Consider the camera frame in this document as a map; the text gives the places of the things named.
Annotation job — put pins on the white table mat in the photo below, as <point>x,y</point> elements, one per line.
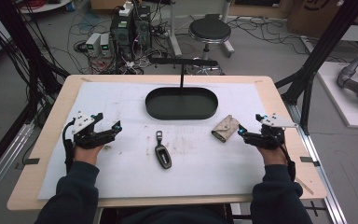
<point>199,168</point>

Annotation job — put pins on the black metal frame post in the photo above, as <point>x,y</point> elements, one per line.
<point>24,49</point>
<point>320,53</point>

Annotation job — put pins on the black car key fob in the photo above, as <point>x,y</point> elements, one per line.
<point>162,155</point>

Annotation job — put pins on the white table leg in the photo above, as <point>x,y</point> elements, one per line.
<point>227,40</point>
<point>174,31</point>

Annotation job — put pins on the person's dark clothed body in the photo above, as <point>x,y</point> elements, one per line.
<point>174,216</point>

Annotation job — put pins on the person's left hand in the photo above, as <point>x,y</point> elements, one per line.
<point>86,154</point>

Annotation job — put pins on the beige fabric key pouch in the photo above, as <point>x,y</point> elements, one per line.
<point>225,128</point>

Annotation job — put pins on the white floor platform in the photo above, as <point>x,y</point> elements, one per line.
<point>338,99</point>

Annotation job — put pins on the white bench power supply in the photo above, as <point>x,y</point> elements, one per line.
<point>105,43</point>
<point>92,43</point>

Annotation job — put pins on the black tape strip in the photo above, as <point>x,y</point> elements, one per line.
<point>309,160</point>
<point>31,161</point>

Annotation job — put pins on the white power strip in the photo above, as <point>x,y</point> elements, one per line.
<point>126,9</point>

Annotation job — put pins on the white round table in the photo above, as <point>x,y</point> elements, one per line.
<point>43,6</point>

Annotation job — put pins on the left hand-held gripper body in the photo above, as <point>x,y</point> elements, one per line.
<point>84,137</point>

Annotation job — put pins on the brown cardboard box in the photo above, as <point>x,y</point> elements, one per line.
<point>310,17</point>

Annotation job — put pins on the aluminium floor rail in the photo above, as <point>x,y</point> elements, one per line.
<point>323,174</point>
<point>3,168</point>

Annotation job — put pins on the black computer tower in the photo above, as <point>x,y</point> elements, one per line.
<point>121,39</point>
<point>142,29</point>

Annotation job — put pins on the black oval tray with stand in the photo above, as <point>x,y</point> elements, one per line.
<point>181,104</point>

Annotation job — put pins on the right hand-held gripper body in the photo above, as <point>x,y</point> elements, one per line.
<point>268,138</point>

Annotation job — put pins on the person's right hand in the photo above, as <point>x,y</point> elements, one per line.
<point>273,156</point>

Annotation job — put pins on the black round stool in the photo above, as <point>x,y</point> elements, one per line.
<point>209,29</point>

